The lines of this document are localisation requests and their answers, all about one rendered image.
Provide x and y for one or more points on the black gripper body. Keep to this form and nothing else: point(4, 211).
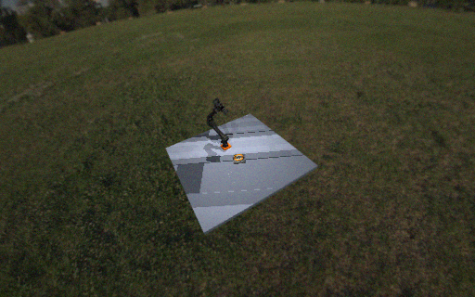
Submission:
point(215, 102)

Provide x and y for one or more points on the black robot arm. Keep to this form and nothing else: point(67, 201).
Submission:
point(211, 123)

